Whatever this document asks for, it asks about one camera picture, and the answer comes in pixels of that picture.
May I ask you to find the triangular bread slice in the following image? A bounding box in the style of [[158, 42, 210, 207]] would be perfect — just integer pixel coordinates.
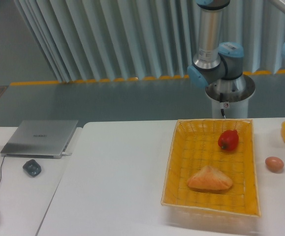
[[187, 165, 233, 191]]

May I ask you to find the brown egg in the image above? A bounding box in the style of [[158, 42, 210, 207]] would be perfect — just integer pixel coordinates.
[[265, 156, 284, 173]]

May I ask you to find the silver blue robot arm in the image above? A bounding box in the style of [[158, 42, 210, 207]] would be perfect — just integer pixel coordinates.
[[187, 0, 285, 118]]

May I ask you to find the yellow woven basket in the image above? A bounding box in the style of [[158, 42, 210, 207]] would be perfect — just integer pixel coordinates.
[[160, 118, 261, 217]]

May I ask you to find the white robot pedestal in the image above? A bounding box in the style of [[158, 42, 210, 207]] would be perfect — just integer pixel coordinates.
[[210, 98, 249, 119]]

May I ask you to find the silver closed laptop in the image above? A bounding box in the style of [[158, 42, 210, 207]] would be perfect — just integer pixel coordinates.
[[0, 120, 78, 159]]

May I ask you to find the red bell pepper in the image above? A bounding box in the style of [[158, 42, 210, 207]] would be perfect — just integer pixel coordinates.
[[218, 130, 239, 151]]

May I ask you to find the white laptop charger plug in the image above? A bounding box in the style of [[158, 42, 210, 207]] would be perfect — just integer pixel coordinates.
[[62, 152, 72, 156]]

